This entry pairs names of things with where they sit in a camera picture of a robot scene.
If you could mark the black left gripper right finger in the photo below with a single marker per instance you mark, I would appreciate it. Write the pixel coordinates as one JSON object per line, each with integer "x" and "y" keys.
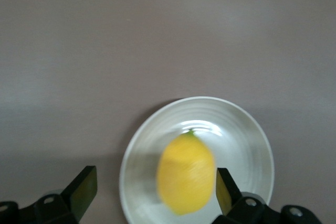
{"x": 231, "y": 195}

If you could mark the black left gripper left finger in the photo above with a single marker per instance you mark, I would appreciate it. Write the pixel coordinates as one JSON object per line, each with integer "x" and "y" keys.
{"x": 78, "y": 190}

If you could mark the yellow lemon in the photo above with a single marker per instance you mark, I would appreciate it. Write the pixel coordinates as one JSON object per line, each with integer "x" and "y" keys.
{"x": 186, "y": 174}

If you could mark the beige round plate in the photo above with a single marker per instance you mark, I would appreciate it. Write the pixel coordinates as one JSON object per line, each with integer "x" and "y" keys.
{"x": 236, "y": 134}

